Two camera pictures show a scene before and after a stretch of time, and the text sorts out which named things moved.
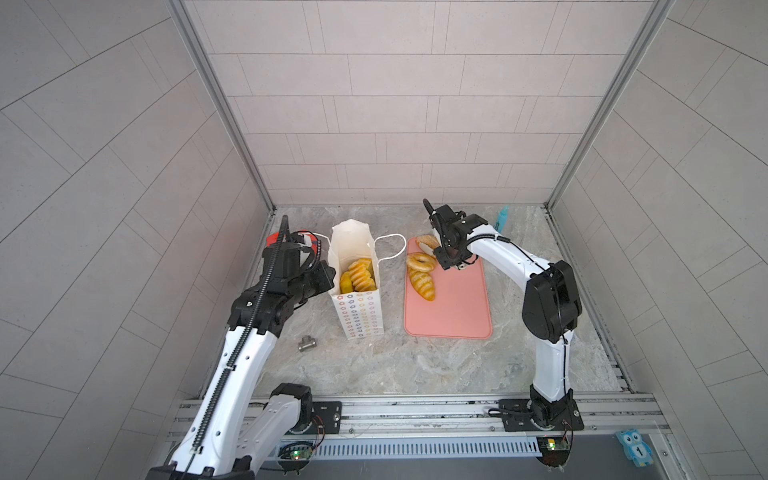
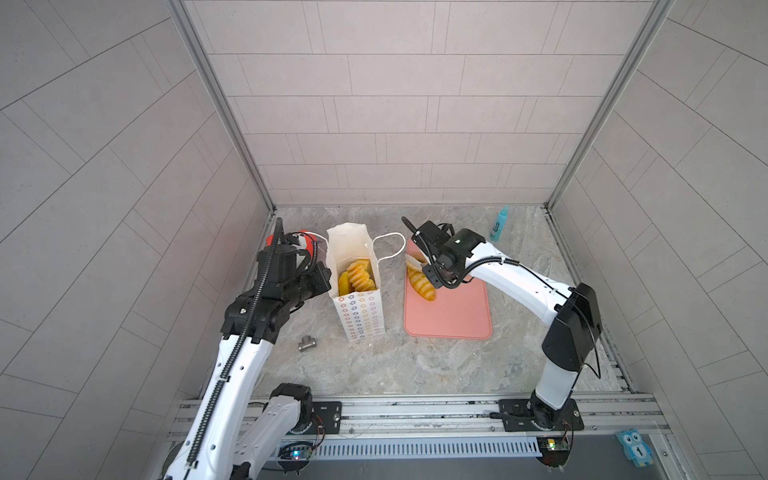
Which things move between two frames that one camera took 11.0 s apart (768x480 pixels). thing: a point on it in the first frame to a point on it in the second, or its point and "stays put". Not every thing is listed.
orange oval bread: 347,283 stays put
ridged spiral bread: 362,275 stays put
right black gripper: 444,261 to 435,281
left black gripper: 318,269 stays put
